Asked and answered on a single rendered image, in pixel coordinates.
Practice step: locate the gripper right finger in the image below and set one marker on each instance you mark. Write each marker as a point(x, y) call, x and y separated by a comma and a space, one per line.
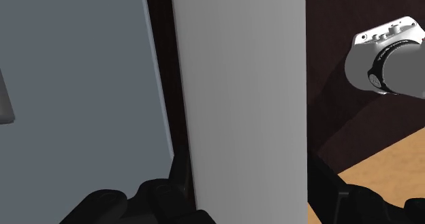
point(348, 206)

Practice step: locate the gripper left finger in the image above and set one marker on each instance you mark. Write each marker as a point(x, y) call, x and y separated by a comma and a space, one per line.
point(159, 200)

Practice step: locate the dark brown robot stand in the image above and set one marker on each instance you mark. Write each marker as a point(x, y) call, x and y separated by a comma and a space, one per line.
point(332, 50)

